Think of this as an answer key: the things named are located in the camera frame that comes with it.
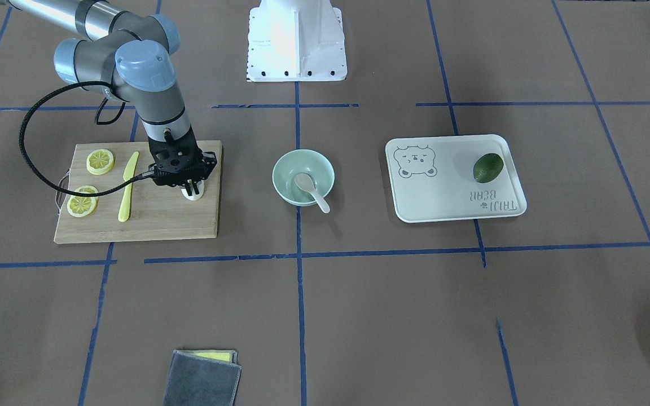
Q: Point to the white steamed bun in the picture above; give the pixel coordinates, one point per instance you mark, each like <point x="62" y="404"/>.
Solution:
<point x="201" y="190"/>

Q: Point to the white ceramic spoon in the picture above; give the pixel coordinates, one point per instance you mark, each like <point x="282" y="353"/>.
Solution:
<point x="305" y="183"/>

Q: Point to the light green bowl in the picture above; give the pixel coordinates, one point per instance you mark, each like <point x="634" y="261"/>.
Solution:
<point x="316" y="165"/>

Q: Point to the bamboo cutting board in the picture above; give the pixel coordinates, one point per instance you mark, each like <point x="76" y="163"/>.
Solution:
<point x="157" y="213"/>

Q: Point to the yellow plastic knife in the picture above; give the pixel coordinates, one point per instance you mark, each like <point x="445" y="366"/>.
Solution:
<point x="129" y="173"/>

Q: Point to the upper lemon slice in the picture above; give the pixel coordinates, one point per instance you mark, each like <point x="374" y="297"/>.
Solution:
<point x="100" y="161"/>

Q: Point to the hidden lemon slice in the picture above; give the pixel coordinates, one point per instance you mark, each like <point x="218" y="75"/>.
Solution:
<point x="86" y="191"/>

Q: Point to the lemon slice near edge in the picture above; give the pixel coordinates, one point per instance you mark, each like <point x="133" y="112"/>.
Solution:
<point x="81" y="206"/>

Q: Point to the grey yellow folded cloth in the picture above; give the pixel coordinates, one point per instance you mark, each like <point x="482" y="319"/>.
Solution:
<point x="202" y="377"/>

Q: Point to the cream bear print tray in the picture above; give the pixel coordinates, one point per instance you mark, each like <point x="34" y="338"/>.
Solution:
<point x="431" y="179"/>

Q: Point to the green lime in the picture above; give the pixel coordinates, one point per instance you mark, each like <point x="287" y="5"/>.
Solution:
<point x="487" y="168"/>

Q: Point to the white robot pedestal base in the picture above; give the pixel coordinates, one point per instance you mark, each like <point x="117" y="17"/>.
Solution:
<point x="296" y="41"/>

